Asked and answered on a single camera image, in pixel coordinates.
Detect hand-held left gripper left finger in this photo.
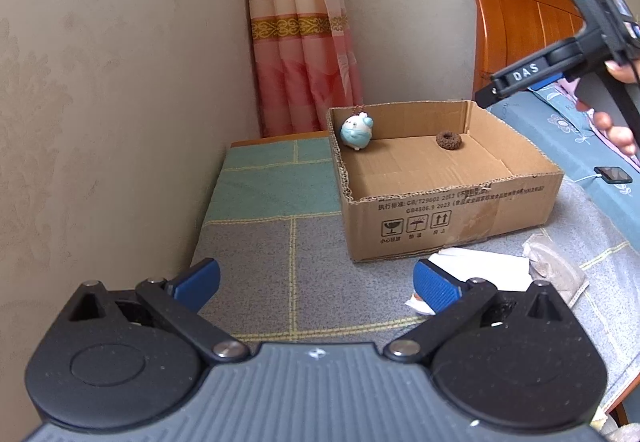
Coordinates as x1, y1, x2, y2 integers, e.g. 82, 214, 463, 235
67, 258, 251, 364

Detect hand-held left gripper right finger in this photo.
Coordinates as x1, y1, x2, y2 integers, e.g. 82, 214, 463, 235
382, 258, 573, 365

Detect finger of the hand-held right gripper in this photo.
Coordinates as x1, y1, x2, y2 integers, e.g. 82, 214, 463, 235
530, 74, 567, 93
475, 81, 503, 110

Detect white soft packet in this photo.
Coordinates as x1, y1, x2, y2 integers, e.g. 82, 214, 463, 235
405, 247, 532, 315

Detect brown cardboard box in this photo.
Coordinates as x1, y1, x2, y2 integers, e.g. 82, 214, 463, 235
326, 99, 566, 264

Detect grey fabric pouch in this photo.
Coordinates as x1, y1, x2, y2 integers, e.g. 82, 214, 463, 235
522, 232, 590, 308

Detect person's right hand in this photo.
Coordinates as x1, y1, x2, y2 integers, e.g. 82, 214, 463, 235
592, 61, 640, 158

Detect pink cloth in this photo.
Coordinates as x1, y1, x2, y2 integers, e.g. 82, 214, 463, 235
552, 77, 640, 168

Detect blue floral bed sheet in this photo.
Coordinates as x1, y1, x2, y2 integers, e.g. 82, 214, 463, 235
485, 87, 640, 253

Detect orange wooden headboard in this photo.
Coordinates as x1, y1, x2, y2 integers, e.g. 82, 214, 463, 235
464, 0, 601, 95

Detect black smartphone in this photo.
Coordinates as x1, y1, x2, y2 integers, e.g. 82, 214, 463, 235
595, 165, 633, 185

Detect grey and green patchwork blanket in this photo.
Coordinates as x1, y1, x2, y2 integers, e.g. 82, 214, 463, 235
190, 132, 640, 413

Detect blue round plush toy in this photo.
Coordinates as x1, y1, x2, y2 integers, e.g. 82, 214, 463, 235
340, 109, 375, 151

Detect pink patterned curtain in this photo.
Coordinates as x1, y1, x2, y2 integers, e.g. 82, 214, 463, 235
241, 0, 365, 139

